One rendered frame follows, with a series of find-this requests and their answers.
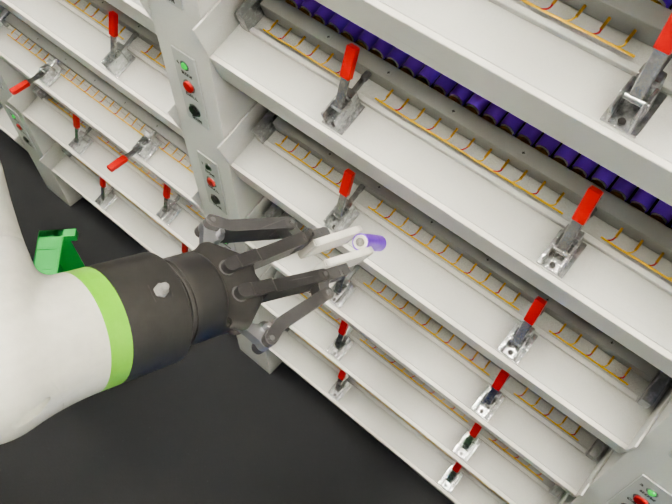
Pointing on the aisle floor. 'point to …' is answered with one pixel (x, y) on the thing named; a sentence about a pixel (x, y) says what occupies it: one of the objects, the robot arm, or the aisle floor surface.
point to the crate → (57, 251)
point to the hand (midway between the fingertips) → (336, 251)
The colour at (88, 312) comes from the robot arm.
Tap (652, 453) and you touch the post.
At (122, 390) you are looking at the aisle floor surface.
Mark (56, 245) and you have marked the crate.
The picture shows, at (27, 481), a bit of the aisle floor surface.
